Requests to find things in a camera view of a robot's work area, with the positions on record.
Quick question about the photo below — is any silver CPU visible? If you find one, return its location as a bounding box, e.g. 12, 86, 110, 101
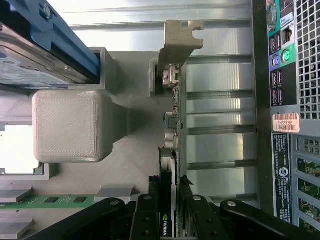
0, 124, 40, 176

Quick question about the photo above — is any grey printed parts rack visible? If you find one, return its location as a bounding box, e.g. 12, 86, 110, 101
0, 46, 188, 240

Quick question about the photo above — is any green RAM stick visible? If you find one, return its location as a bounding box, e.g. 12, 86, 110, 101
0, 194, 99, 210

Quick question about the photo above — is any hard disk drive blue label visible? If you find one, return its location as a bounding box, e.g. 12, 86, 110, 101
0, 0, 101, 85

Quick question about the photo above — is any open dark PC case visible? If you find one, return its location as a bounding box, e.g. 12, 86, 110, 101
252, 0, 320, 240

